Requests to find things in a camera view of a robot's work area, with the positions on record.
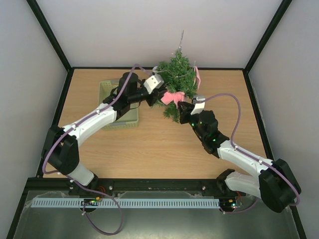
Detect silver star ornament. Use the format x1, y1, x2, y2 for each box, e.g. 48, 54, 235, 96
177, 30, 184, 52

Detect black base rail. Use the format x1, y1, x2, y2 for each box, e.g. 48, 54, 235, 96
24, 177, 290, 197

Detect green plastic basket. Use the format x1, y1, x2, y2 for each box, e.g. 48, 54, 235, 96
99, 79, 139, 130

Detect purple loop cable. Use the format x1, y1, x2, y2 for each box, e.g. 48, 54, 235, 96
81, 193, 124, 235

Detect pink felt triangle ornament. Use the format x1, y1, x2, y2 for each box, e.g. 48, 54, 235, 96
194, 66, 201, 90

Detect white slotted cable duct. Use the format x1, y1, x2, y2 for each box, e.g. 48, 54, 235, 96
31, 198, 220, 209

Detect pink ornaments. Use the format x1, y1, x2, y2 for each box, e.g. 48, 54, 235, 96
161, 92, 185, 108

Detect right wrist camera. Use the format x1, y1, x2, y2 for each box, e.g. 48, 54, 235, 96
190, 95, 205, 115

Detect small green christmas tree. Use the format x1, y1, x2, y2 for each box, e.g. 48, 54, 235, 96
153, 50, 197, 122

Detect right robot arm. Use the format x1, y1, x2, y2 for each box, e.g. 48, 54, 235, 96
177, 102, 301, 213

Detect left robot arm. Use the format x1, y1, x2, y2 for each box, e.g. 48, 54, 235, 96
42, 72, 164, 186

